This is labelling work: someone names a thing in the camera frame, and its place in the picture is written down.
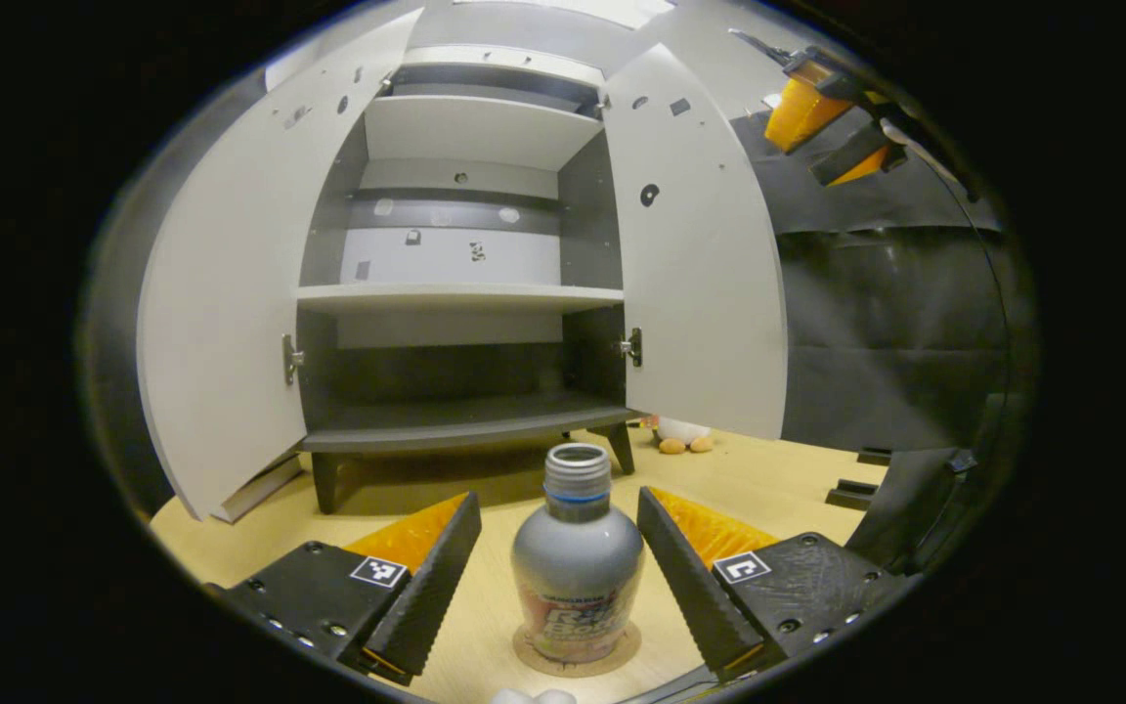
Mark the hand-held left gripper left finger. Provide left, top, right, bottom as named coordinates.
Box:
left=203, top=491, right=483, bottom=685

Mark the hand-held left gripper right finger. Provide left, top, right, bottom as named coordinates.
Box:
left=636, top=486, right=906, bottom=682

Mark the round cork coaster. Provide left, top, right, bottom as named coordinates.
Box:
left=512, top=622, right=642, bottom=679

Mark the silver bottle with pink label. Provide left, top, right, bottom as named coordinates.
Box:
left=510, top=442, right=645, bottom=666

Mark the white cabinet door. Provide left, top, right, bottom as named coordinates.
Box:
left=136, top=8, right=424, bottom=524
left=600, top=42, right=789, bottom=441

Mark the white and grey cabinet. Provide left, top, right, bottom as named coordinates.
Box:
left=294, top=44, right=642, bottom=516

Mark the white cabinet drawer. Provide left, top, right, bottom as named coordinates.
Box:
left=401, top=44, right=609, bottom=89

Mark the penguin plush toy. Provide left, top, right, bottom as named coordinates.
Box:
left=643, top=416, right=717, bottom=456

